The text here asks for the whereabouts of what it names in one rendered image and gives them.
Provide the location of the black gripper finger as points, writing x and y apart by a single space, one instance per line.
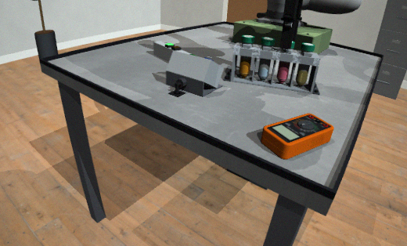
289 14
300 2

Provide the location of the orange digital multimeter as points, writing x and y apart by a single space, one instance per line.
297 135

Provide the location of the black table edge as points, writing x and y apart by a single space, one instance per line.
255 160

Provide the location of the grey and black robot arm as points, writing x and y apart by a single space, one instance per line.
275 9

